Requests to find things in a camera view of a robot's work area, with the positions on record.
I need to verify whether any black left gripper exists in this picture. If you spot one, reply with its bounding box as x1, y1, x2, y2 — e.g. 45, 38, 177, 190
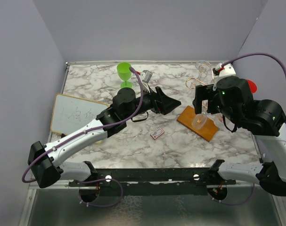
124, 84, 181, 121

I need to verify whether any clear glass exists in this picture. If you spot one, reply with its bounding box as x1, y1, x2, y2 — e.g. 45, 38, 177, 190
195, 60, 211, 73
191, 112, 207, 130

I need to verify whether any green plastic wine glass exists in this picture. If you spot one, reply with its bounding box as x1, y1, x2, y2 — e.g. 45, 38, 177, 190
117, 62, 132, 88

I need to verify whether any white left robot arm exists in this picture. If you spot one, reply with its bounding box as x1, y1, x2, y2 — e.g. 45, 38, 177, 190
28, 87, 181, 188

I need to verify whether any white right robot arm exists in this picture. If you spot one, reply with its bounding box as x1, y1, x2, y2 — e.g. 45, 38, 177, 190
193, 76, 286, 197

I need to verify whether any red plastic wine glass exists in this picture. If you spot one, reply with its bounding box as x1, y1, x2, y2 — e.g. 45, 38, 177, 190
247, 80, 257, 94

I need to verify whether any small red white card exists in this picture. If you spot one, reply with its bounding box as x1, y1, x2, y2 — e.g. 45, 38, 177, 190
150, 128, 164, 140

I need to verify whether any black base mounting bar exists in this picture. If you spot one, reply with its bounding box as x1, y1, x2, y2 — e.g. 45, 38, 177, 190
69, 167, 236, 196

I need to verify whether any yellow-framed whiteboard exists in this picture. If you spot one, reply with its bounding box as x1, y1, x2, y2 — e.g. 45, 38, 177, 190
50, 94, 109, 141

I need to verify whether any gold wire glass rack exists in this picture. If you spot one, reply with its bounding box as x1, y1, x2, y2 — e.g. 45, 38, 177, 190
177, 60, 219, 142

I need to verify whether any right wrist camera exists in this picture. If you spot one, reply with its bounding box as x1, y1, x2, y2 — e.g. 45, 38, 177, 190
212, 63, 236, 78

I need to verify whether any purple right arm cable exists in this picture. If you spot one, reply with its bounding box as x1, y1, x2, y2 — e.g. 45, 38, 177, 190
210, 52, 286, 207

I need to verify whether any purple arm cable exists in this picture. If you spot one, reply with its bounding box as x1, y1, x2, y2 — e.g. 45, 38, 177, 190
21, 66, 143, 208
210, 52, 286, 207

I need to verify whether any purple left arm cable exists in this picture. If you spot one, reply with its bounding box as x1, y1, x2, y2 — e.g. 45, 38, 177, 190
21, 66, 143, 208

